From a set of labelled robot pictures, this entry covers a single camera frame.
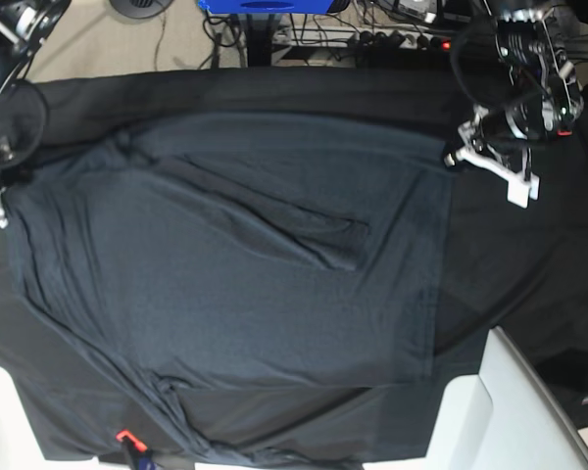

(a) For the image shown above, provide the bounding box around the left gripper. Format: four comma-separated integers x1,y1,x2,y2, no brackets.
443,97,554,209

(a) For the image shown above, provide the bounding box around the dark grey long-sleeve T-shirt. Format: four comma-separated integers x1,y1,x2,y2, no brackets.
3,113,452,466

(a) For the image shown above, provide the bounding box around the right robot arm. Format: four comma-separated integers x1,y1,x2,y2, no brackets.
0,1,71,229

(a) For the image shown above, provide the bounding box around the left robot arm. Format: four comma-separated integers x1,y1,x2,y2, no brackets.
444,1,584,208

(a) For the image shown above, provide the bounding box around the white power strip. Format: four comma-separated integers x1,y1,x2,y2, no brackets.
347,29,454,52

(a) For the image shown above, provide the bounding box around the orange blue clamp bottom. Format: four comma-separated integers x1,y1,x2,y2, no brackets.
116,430,159,470

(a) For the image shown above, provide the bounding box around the black stand post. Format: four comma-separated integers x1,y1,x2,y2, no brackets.
238,14,282,68

